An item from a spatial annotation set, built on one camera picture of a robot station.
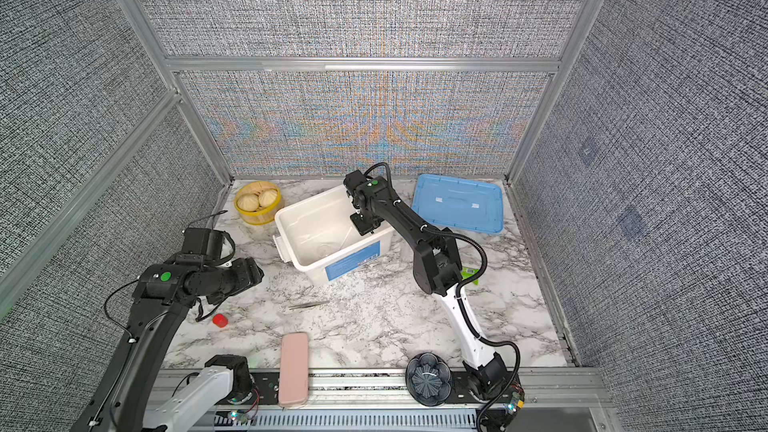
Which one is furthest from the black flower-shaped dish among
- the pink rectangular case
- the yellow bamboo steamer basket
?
the yellow bamboo steamer basket

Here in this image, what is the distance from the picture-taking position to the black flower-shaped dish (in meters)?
0.72

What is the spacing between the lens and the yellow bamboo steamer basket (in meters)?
1.06

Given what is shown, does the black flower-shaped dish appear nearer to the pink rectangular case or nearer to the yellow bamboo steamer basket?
the pink rectangular case
